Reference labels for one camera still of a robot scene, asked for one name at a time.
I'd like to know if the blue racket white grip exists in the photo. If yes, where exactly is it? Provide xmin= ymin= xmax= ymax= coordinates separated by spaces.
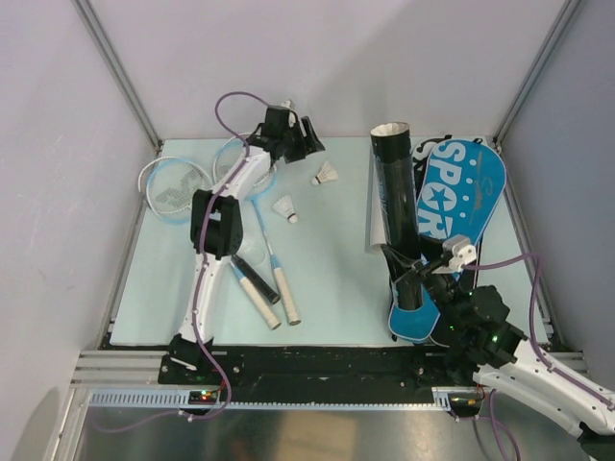
xmin=212 ymin=138 xmax=301 ymax=326

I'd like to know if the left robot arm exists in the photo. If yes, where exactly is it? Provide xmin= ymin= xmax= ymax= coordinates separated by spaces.
xmin=168 ymin=106 xmax=325 ymax=383

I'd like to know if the white cable duct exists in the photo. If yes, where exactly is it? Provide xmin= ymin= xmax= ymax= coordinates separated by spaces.
xmin=88 ymin=387 xmax=453 ymax=412

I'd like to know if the blue racket bag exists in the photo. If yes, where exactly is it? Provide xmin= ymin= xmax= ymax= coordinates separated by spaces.
xmin=387 ymin=138 xmax=506 ymax=343

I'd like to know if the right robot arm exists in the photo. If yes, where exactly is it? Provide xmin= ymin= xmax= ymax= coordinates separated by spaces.
xmin=381 ymin=235 xmax=614 ymax=460

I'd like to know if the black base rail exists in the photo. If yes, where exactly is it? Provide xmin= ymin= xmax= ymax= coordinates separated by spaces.
xmin=95 ymin=343 xmax=481 ymax=404

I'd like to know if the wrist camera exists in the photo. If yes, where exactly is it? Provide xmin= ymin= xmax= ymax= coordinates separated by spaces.
xmin=439 ymin=234 xmax=477 ymax=274
xmin=268 ymin=103 xmax=297 ymax=128

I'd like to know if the blue racket left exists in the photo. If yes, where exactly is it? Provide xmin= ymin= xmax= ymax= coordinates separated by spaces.
xmin=138 ymin=157 xmax=281 ymax=329

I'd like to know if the transparent tube cap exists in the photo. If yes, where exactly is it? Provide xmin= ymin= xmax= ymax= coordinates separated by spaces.
xmin=237 ymin=231 xmax=267 ymax=267

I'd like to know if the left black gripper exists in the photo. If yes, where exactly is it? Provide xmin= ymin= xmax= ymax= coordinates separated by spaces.
xmin=280 ymin=117 xmax=325 ymax=164

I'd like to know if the black shuttlecock tube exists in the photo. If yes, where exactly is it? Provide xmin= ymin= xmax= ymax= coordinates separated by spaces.
xmin=370 ymin=122 xmax=423 ymax=311

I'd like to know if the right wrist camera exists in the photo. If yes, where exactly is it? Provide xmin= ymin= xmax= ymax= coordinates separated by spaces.
xmin=439 ymin=234 xmax=477 ymax=274

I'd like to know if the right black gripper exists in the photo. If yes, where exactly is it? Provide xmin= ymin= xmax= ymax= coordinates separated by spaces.
xmin=381 ymin=230 xmax=465 ymax=331

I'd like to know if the white shuttlecock tube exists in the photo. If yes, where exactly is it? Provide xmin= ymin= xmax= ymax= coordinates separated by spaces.
xmin=367 ymin=152 xmax=386 ymax=254

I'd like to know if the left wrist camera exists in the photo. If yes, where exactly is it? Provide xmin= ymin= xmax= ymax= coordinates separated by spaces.
xmin=268 ymin=103 xmax=297 ymax=128

